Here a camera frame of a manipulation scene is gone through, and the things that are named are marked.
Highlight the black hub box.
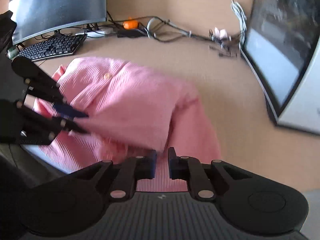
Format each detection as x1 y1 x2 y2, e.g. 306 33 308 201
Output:
117 29 148 38

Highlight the black cable bundle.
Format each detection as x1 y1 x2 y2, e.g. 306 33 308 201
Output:
106 11 241 58

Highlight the black keyboard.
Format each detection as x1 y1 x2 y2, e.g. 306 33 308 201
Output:
18 34 87 61

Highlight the dark computer monitor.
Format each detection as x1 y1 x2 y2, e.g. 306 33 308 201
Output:
9 0 107 44

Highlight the white coiled cable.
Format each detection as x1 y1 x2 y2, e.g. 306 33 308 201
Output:
222 0 249 46

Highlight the orange round object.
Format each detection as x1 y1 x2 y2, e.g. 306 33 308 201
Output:
123 18 139 30

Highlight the crumpled white paper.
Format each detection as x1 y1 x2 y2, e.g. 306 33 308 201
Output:
212 27 231 41

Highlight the pink ribbed garment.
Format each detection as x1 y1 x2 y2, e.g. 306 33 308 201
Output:
39 57 221 192

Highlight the grey flat cable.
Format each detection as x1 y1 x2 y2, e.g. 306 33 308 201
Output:
145 16 193 40

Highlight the white power adapter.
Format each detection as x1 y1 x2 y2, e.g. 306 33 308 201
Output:
75 28 115 38

